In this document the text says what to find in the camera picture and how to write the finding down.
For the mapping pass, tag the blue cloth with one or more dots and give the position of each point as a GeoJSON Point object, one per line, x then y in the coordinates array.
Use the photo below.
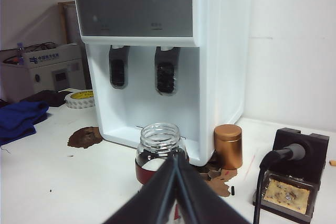
{"type": "Point", "coordinates": [18, 119]}

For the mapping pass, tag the plastic bottle with blue cap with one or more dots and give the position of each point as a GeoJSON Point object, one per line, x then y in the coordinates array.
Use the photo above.
{"type": "Point", "coordinates": [20, 51]}

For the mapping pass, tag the white water dispenser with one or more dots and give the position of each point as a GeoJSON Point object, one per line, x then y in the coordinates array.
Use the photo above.
{"type": "Point", "coordinates": [223, 64]}

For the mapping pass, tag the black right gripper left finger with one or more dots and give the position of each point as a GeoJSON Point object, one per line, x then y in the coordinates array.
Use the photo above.
{"type": "Point", "coordinates": [149, 197]}

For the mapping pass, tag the glass bottle with red belts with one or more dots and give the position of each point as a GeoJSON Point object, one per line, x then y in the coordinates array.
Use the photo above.
{"type": "Point", "coordinates": [147, 174]}

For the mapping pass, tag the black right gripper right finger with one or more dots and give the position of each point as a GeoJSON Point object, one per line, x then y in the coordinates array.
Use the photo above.
{"type": "Point", "coordinates": [204, 200]}

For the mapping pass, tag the white cardboard box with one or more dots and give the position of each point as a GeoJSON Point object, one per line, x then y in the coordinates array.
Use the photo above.
{"type": "Point", "coordinates": [42, 79]}

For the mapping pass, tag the yellow cleaning sponge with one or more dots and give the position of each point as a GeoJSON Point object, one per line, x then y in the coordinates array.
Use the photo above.
{"type": "Point", "coordinates": [286, 195]}

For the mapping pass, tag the small orange stub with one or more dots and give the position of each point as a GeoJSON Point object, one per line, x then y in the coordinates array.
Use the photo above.
{"type": "Point", "coordinates": [333, 163]}

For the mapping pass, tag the black flat pouch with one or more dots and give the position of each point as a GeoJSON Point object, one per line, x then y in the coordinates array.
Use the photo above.
{"type": "Point", "coordinates": [52, 97]}

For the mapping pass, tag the small black cylinder piece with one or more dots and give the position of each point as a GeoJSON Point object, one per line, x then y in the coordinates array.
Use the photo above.
{"type": "Point", "coordinates": [233, 190]}

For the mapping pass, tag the white double-sided tape roll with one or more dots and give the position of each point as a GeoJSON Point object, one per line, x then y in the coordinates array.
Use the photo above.
{"type": "Point", "coordinates": [80, 100]}

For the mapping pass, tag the grey dispenser lever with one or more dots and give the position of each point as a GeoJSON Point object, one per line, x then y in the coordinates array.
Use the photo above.
{"type": "Point", "coordinates": [166, 77]}
{"type": "Point", "coordinates": [118, 69]}

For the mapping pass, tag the black soldering iron stand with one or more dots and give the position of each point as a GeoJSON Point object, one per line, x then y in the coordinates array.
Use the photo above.
{"type": "Point", "coordinates": [317, 148]}

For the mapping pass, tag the copper tin can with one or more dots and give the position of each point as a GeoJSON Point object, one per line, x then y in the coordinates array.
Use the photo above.
{"type": "Point", "coordinates": [228, 148]}

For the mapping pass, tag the white box with blue print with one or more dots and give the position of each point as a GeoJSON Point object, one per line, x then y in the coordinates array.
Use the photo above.
{"type": "Point", "coordinates": [57, 56]}

